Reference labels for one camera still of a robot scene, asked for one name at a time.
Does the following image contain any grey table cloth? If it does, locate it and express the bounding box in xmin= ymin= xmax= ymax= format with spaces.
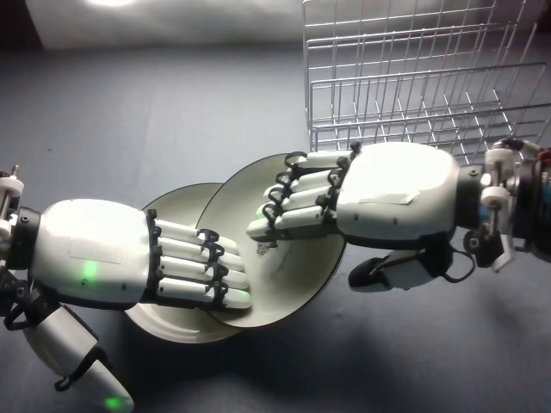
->
xmin=0 ymin=38 xmax=551 ymax=413

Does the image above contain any white plate with dark print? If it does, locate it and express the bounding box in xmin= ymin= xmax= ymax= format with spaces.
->
xmin=196 ymin=152 xmax=348 ymax=330

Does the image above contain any silver wire dish rack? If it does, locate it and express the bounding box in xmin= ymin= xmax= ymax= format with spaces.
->
xmin=300 ymin=0 xmax=550 ymax=168

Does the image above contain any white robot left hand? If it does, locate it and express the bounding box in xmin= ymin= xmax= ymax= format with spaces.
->
xmin=23 ymin=198 xmax=253 ymax=413

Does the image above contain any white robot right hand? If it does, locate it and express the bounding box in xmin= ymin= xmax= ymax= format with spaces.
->
xmin=245 ymin=141 xmax=465 ymax=294

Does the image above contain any white backdrop sheet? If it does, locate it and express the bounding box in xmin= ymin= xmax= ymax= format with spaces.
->
xmin=25 ymin=0 xmax=307 ymax=51

